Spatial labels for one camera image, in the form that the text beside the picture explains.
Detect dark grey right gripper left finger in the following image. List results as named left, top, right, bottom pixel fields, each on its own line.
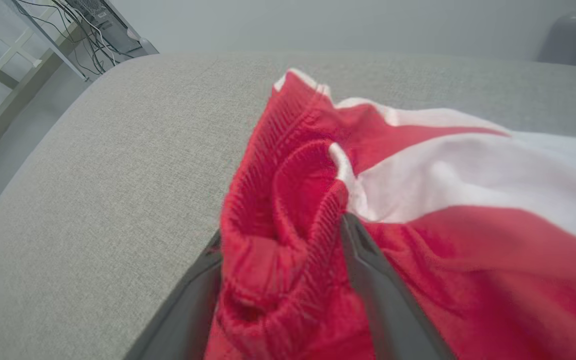
left=123, top=230, right=224, bottom=360

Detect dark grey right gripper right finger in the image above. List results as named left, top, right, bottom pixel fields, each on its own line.
left=340, top=214, right=456, bottom=360

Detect red shorts with white stripes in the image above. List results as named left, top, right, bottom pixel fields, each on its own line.
left=203, top=67, right=576, bottom=360

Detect dark perforated computer case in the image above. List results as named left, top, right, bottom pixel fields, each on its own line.
left=65, top=0, right=106, bottom=25

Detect white metal desk frame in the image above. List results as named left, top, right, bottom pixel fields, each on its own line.
left=0, top=0, right=91, bottom=103

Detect grey partition post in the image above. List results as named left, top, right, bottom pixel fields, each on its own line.
left=537, top=0, right=576, bottom=69

